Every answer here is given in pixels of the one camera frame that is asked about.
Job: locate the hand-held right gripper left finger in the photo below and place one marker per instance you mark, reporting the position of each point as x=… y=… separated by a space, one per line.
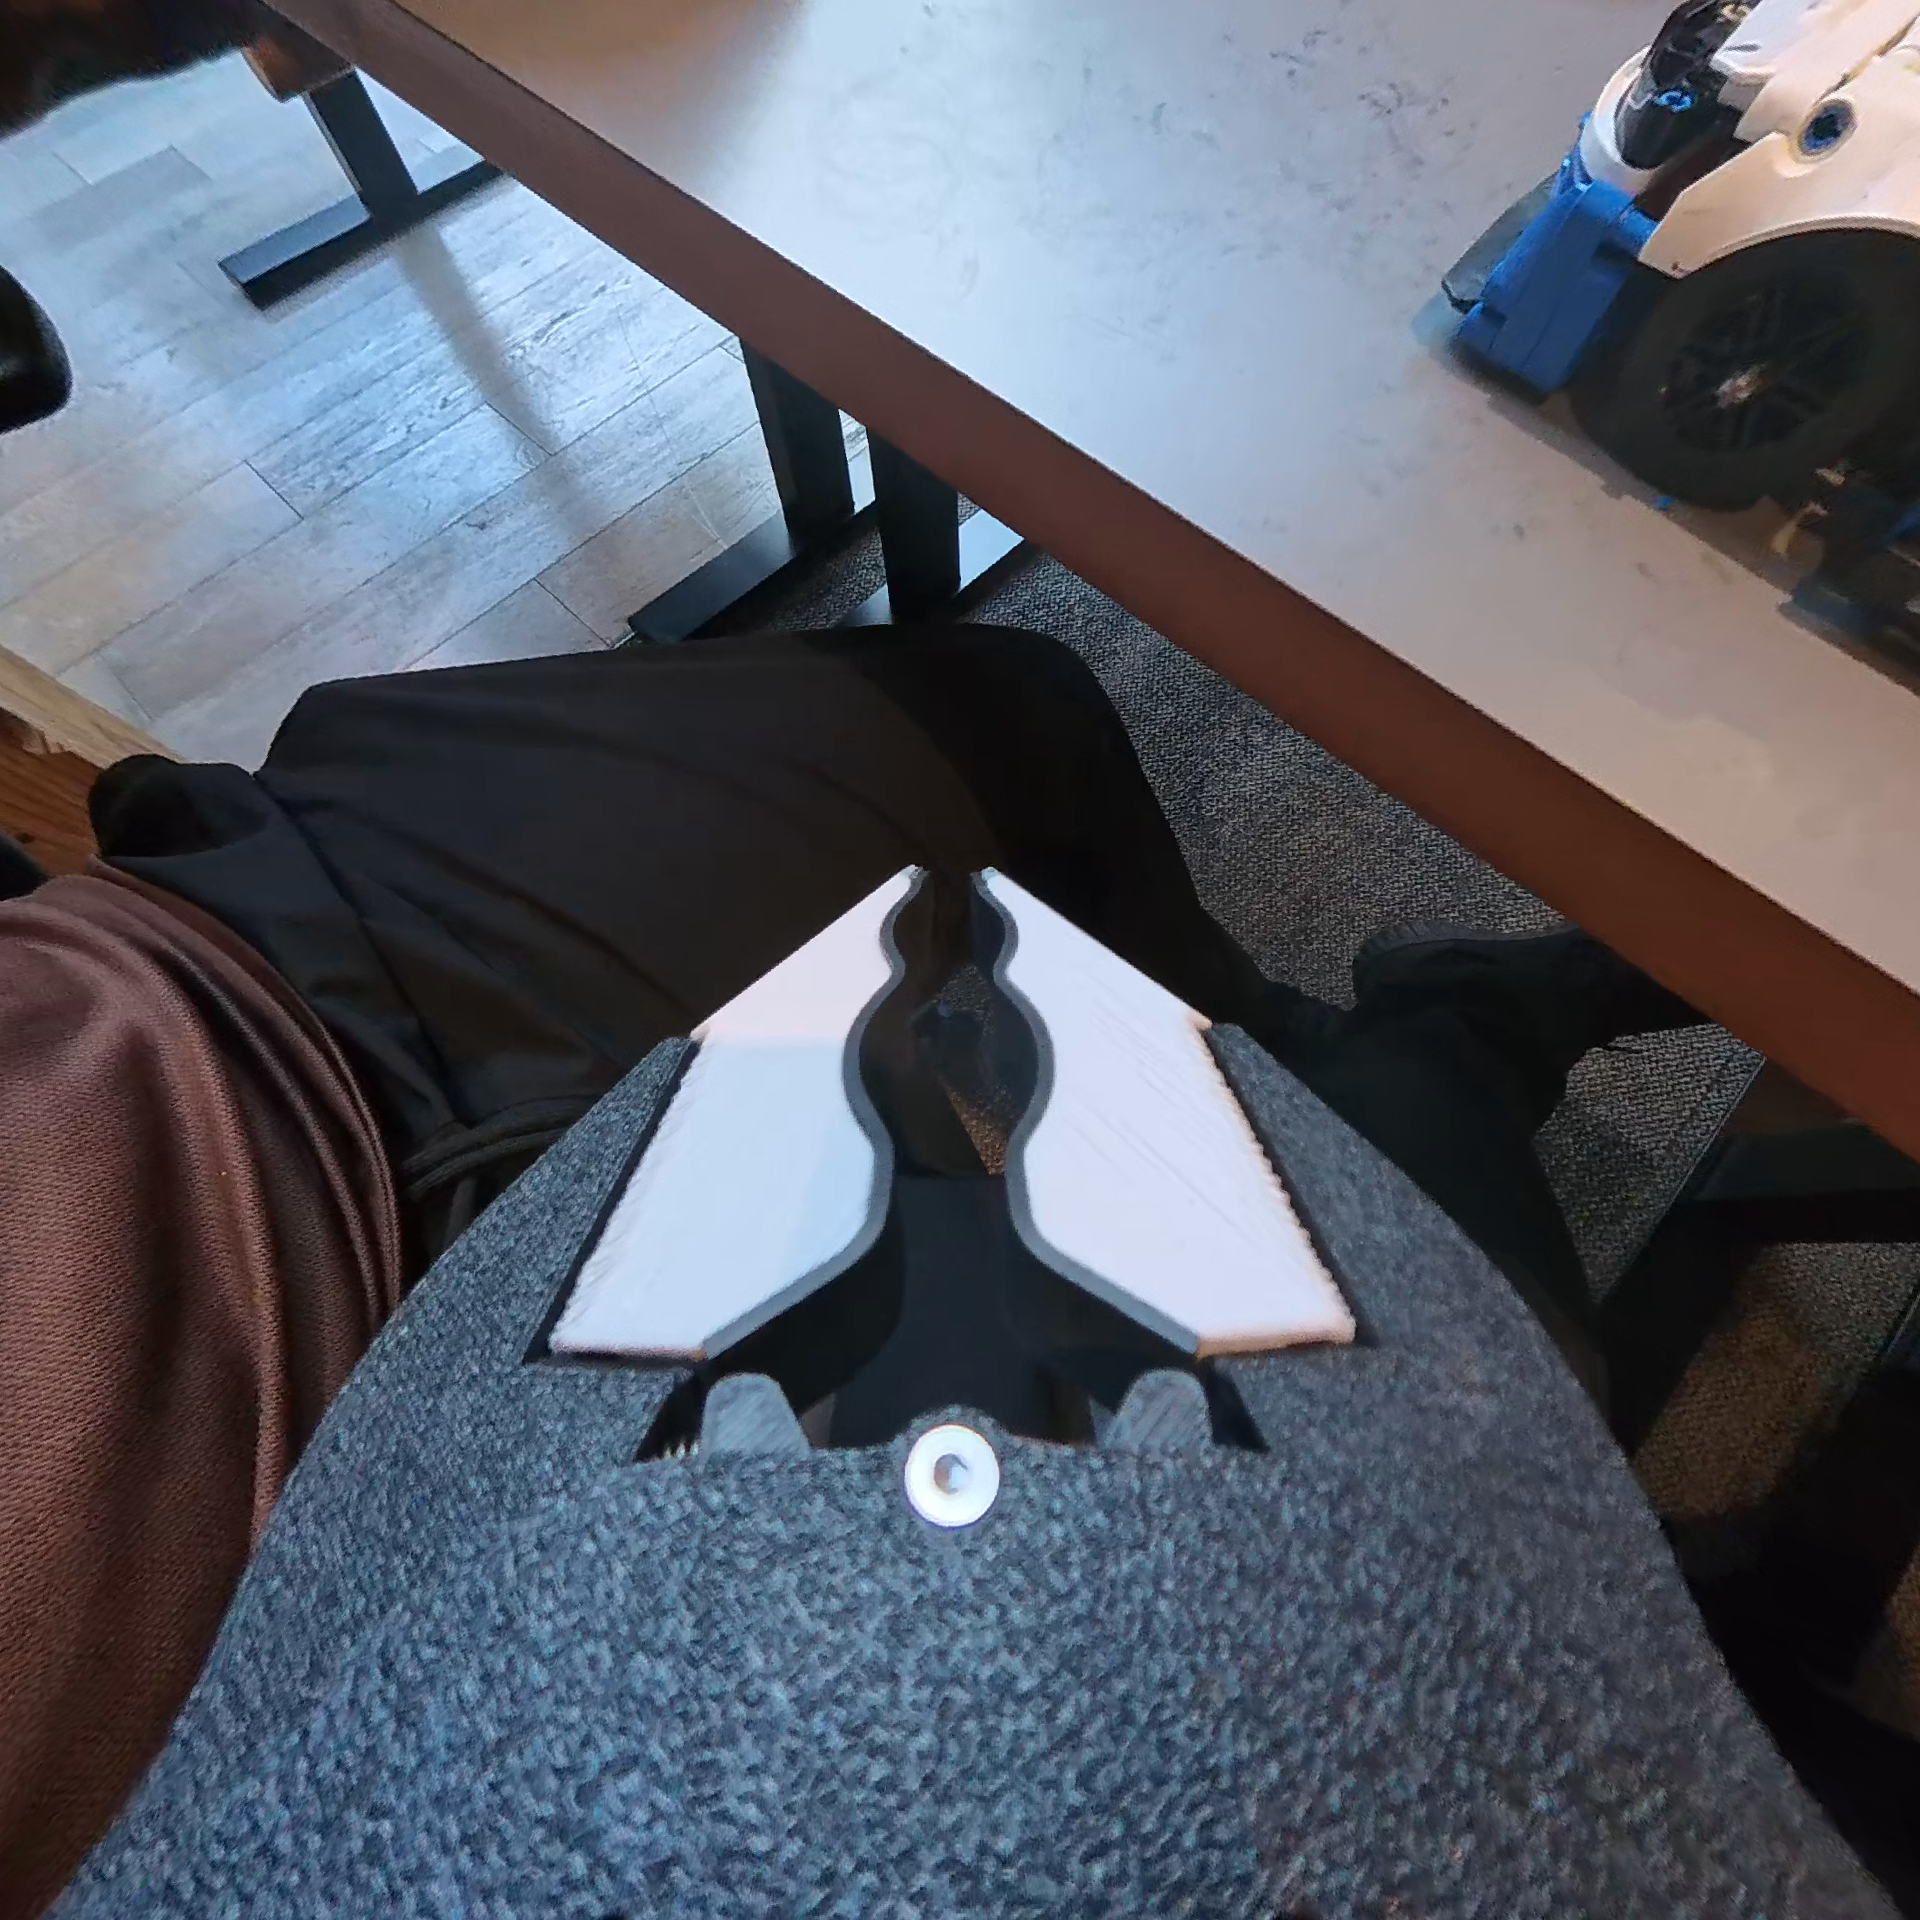
x=747 y=1185

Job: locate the wooden beam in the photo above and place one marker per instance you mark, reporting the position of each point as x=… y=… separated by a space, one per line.
x=64 y=777

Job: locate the toy brick race car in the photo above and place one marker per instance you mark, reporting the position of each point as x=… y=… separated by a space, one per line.
x=1723 y=303

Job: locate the black desk leg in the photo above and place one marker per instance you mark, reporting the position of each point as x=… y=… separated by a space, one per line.
x=356 y=180
x=824 y=480

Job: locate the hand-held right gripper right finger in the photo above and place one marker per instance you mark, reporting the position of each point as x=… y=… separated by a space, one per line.
x=1169 y=1185

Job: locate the black chair armrest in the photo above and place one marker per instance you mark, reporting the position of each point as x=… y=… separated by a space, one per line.
x=29 y=360

